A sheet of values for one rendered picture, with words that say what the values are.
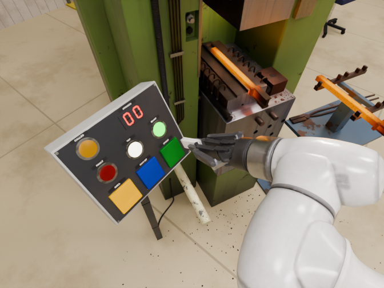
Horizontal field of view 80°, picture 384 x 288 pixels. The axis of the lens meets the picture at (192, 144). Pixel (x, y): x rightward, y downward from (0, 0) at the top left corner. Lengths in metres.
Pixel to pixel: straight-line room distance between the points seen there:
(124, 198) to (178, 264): 1.02
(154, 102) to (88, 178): 0.28
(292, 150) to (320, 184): 0.07
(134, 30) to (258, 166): 0.57
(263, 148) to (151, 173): 0.39
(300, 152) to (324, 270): 0.17
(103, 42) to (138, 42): 0.49
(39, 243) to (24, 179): 0.57
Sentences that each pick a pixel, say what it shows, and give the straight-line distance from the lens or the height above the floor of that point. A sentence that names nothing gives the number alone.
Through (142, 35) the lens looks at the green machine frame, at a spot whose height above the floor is 1.26.
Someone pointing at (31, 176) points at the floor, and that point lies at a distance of 2.27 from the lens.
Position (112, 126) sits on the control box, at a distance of 0.65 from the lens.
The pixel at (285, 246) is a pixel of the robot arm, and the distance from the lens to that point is 0.34.
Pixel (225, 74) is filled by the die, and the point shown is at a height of 0.99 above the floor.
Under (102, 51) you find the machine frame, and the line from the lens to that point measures 1.32.
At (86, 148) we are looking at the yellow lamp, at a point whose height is 1.17.
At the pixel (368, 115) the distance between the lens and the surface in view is 1.15.
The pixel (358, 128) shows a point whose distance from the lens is 1.51.
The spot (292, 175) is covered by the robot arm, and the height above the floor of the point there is 1.32.
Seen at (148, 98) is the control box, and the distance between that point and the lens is 0.70.
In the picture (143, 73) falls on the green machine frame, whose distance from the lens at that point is 0.89.
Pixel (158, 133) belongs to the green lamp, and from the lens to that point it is 0.72.
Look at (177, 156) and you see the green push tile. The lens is 0.77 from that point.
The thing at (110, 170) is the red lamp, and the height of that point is 1.09.
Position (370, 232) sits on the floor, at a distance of 2.09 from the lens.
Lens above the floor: 1.63
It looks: 53 degrees down
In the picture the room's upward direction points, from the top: straight up
